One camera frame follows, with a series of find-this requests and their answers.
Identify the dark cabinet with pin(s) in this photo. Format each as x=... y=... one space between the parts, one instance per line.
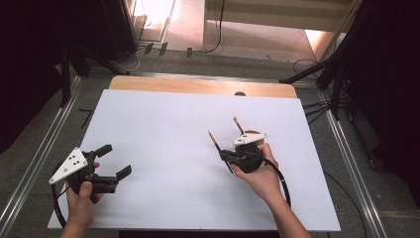
x=120 y=29

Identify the black tripod stand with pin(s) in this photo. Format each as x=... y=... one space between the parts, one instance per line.
x=335 y=66

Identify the black metal stand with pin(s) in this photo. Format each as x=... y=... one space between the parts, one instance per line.
x=65 y=82

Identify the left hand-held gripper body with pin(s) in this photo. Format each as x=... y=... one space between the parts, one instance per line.
x=71 y=165

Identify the dark chopstick with tan end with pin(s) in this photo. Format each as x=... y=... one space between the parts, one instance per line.
x=238 y=125
x=214 y=140

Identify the black angled floor bracket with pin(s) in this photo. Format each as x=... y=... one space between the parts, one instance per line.
x=87 y=117

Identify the person's left hand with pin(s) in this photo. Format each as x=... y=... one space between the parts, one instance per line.
x=81 y=210

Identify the wooden table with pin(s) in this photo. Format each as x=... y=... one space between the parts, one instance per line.
x=198 y=86

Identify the white table sheet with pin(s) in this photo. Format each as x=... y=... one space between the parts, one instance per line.
x=171 y=191

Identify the person's right hand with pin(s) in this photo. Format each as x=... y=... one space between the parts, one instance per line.
x=264 y=180

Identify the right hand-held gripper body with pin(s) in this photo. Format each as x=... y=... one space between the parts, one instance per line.
x=247 y=158

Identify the white board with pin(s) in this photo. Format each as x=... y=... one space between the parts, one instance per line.
x=274 y=15

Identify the metal floor rail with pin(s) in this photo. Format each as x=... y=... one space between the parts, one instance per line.
x=36 y=148
x=350 y=162

